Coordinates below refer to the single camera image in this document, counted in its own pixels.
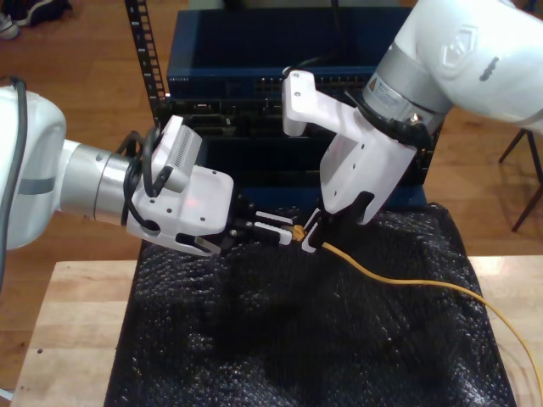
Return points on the small blue object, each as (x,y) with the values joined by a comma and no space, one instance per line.
(529,6)

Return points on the dark wooden chair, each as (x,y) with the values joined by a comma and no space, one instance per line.
(535,165)

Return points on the black bubble wrap mat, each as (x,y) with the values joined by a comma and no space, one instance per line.
(297,339)

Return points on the black Dell rack server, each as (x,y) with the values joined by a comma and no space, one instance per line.
(237,118)

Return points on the black perforated rack post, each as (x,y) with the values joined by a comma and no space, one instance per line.
(429,161)
(146,51)

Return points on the white sneaker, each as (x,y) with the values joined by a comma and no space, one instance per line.
(7,27)

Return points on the dark navy sneaker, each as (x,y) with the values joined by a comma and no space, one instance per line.
(42,10)

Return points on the blue Netgear network switch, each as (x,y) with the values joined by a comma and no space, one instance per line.
(237,42)

